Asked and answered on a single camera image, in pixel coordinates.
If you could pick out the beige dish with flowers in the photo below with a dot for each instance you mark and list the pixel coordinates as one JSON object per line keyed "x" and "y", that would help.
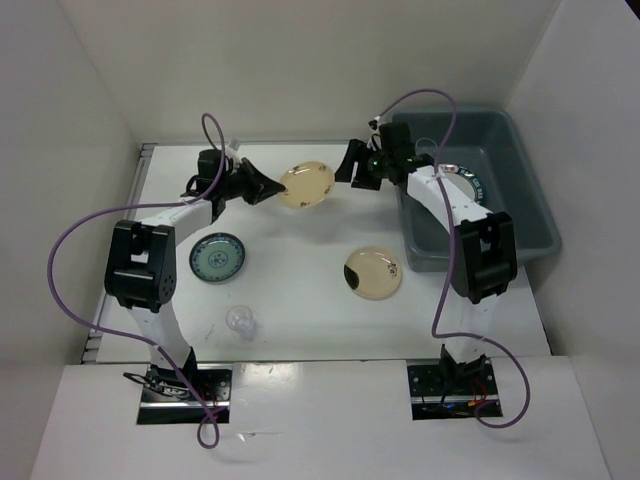
{"x": 306, "y": 185}

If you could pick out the blue floral green dish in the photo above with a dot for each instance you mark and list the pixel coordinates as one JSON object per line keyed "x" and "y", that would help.
{"x": 217, "y": 257}

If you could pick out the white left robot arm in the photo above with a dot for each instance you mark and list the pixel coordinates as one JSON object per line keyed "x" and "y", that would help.
{"x": 141, "y": 271}

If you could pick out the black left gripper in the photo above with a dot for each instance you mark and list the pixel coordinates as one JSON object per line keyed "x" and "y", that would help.
{"x": 260, "y": 186}

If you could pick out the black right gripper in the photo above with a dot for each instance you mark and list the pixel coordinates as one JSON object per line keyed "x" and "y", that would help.
{"x": 362, "y": 180}

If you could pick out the clear plastic cup in bin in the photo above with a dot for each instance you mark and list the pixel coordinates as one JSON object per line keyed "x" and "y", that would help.
{"x": 426, "y": 146}

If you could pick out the beige dish with dark spot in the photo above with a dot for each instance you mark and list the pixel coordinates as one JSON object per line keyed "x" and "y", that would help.
{"x": 373, "y": 272}

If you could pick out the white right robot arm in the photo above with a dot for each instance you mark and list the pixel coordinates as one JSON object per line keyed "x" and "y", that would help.
{"x": 482, "y": 255}

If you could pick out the grey plastic bin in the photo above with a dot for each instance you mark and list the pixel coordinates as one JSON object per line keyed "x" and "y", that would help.
{"x": 486, "y": 141}

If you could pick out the clear plastic cup on table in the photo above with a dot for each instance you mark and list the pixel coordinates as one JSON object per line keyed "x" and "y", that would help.
{"x": 240, "y": 320}

